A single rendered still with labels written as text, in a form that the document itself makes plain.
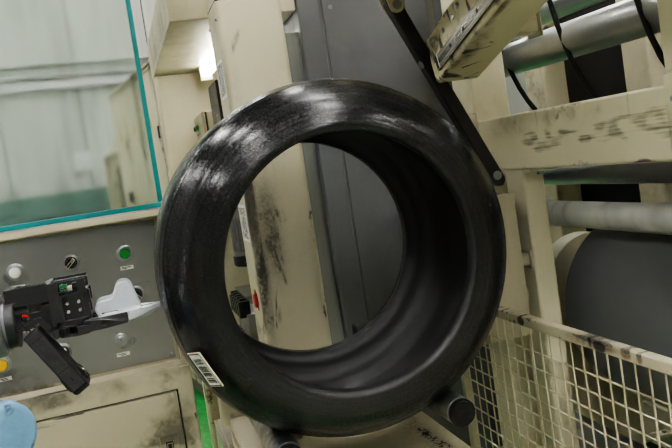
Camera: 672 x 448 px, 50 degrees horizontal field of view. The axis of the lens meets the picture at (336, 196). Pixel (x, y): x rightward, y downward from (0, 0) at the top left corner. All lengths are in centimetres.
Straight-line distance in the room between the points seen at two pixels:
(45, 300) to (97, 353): 70
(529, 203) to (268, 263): 56
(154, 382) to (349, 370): 57
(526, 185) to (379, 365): 50
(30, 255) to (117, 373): 34
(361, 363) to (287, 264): 24
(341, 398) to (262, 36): 72
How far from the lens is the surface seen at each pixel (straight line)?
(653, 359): 107
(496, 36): 134
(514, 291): 155
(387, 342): 139
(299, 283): 144
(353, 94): 109
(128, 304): 112
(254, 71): 143
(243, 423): 141
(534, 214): 157
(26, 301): 113
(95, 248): 178
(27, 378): 183
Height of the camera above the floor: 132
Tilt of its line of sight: 3 degrees down
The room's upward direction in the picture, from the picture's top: 9 degrees counter-clockwise
